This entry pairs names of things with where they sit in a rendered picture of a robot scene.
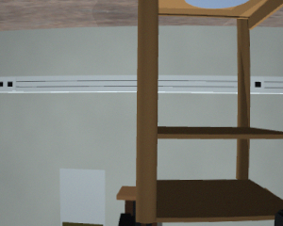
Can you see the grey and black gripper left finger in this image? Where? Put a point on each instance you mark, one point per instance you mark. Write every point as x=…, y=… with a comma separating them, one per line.
x=126, y=220

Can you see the brown wooden shelving unit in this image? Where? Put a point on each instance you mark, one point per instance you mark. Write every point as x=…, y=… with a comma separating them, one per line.
x=198, y=200

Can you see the blue-grey cylinder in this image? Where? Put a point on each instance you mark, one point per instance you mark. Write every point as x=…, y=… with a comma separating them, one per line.
x=216, y=3

